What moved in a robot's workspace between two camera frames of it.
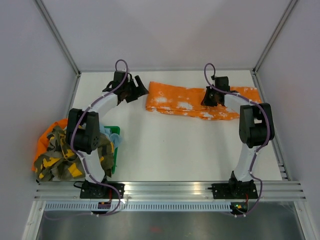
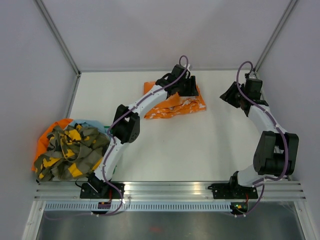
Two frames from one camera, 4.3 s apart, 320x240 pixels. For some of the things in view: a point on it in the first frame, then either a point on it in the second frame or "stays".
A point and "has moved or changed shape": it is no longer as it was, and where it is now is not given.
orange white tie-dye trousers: [184, 99] has moved or changed shape
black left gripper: [139, 91] to [192, 91]
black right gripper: [206, 101] to [228, 95]
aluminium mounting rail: [71, 191] stays
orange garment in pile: [43, 144] stays
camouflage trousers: [59, 162] stays
